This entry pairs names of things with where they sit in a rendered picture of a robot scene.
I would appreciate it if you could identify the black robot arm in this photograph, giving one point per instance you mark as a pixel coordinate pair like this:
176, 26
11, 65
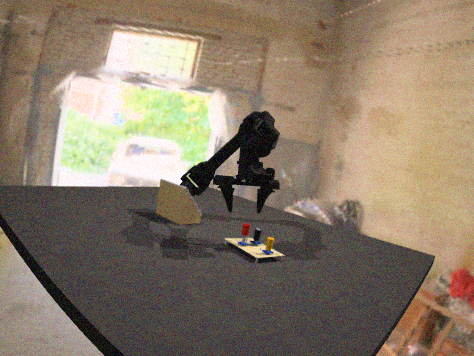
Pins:
256, 138

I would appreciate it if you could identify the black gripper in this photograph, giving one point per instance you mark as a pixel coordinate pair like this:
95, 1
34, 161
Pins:
225, 184

